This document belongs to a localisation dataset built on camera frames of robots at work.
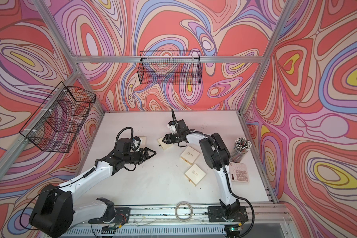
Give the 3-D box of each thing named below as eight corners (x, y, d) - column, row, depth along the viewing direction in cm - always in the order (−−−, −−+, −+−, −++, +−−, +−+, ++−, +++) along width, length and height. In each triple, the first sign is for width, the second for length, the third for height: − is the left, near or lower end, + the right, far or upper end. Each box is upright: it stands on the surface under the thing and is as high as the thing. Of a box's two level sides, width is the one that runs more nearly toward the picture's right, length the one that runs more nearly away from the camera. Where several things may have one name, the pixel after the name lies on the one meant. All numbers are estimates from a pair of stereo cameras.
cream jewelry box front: (194, 186, 84) (195, 184, 82) (184, 175, 88) (184, 173, 86) (205, 175, 88) (205, 173, 86) (194, 165, 92) (195, 163, 90)
